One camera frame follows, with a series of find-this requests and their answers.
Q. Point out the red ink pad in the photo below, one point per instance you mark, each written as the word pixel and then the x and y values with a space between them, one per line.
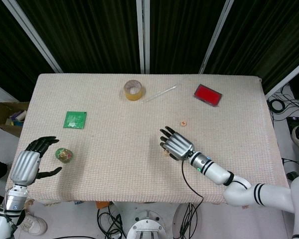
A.
pixel 208 95

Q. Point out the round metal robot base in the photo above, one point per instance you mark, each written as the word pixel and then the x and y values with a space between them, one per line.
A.
pixel 147 225

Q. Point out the black round plug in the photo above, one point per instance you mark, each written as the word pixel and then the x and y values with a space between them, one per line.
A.
pixel 292 176

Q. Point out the green circuit board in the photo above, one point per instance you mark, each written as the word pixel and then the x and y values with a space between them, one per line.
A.
pixel 74 120

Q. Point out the white round disc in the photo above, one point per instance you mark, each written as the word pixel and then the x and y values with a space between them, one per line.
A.
pixel 178 219

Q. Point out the yellow packing tape roll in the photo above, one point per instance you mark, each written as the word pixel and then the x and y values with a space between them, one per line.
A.
pixel 133 97

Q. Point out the green patterned round jar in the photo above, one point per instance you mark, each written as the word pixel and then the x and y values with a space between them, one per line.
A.
pixel 64 155

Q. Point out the purple block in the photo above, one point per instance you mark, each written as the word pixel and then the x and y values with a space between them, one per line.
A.
pixel 15 115

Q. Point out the beige woven tablecloth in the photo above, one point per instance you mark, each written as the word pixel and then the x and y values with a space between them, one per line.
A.
pixel 127 149

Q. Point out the brown cardboard box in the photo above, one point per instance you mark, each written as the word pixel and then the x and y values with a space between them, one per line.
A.
pixel 0 119

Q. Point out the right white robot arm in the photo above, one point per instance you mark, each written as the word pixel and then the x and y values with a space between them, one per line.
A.
pixel 214 171

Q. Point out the dark pleated curtain panel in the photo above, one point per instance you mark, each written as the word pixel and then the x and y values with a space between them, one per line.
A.
pixel 182 32
pixel 5 49
pixel 269 30
pixel 89 32

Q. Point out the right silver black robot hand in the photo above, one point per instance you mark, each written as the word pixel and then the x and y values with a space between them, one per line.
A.
pixel 179 145

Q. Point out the white cylinder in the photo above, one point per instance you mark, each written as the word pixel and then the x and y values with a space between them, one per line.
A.
pixel 21 116

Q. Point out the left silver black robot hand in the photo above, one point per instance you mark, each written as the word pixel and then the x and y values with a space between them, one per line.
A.
pixel 25 166

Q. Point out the orange small object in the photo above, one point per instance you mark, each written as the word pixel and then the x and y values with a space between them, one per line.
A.
pixel 101 204

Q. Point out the clear plastic pipette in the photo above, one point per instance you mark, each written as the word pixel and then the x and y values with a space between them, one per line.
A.
pixel 159 93

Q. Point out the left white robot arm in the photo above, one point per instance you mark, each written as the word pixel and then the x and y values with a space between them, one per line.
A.
pixel 13 199

